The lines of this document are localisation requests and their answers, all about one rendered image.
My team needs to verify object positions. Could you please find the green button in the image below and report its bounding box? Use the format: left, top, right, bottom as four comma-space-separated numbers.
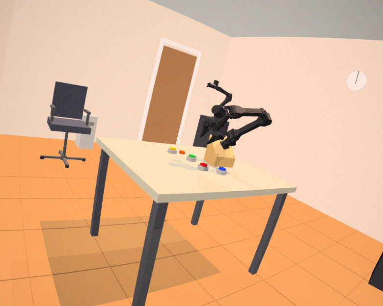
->
186, 154, 197, 162

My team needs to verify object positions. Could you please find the yellow button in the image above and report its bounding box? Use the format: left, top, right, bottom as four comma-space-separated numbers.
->
167, 147, 177, 154

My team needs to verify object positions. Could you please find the red button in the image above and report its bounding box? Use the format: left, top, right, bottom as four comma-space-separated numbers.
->
197, 163, 209, 171

